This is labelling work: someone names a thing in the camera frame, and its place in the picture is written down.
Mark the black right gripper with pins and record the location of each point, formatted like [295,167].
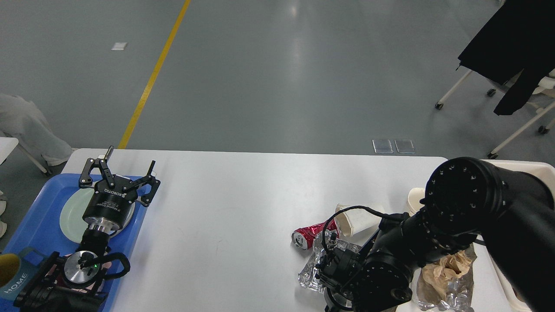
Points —
[341,272]

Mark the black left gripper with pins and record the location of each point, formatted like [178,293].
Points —
[109,206]

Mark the foil wrapper with napkin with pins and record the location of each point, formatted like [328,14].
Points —
[307,276]

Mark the green plate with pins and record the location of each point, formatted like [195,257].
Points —
[70,220]

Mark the dark teal mug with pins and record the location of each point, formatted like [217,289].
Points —
[17,270]

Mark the foil bag under right arm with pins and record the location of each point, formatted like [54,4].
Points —
[447,284]

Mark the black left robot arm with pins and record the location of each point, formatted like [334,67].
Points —
[42,294]

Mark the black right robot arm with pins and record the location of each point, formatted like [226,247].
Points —
[465,197]

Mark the white paper cup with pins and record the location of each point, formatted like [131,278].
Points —
[415,195]
[355,221]

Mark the crushed red soda can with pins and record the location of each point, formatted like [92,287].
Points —
[304,237]

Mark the person in light trousers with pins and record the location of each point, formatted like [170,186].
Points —
[23,120]

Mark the beige plastic bin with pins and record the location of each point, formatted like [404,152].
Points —
[545,173]

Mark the black jacket on chair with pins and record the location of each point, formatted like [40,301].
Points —
[517,41]

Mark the white rolling chair frame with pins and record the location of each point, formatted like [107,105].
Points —
[467,106]

